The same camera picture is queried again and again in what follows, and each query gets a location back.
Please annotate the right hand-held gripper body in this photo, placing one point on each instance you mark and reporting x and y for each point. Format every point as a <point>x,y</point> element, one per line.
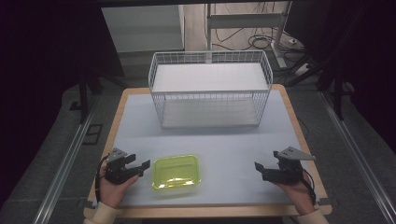
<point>288,171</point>

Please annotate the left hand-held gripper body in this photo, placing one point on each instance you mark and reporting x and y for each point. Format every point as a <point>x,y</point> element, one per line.
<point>115,170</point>

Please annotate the person's left hand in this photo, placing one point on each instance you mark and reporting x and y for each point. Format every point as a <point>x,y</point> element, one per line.
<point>115,191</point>

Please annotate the person's right hand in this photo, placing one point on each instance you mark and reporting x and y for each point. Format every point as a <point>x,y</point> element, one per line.
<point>299,197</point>

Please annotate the yellow-green plastic tray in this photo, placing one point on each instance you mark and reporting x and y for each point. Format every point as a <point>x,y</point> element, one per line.
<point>176,172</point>

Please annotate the black stand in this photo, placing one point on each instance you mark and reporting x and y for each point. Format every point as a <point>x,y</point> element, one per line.
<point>337,93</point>
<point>83,96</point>

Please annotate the black curtain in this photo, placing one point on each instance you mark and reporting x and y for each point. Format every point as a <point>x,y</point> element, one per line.
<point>40,77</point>
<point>361,56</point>

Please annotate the white cabinet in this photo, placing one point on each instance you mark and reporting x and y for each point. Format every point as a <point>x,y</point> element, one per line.
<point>141,28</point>

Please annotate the black floor frame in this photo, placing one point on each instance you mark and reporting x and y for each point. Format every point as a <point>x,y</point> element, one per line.
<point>92,134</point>

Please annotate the aluminium floor rail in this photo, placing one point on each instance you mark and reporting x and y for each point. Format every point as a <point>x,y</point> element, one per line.
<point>361,158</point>
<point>63,169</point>

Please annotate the white metal desk frame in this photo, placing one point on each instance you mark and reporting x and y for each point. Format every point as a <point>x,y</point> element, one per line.
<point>246,20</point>

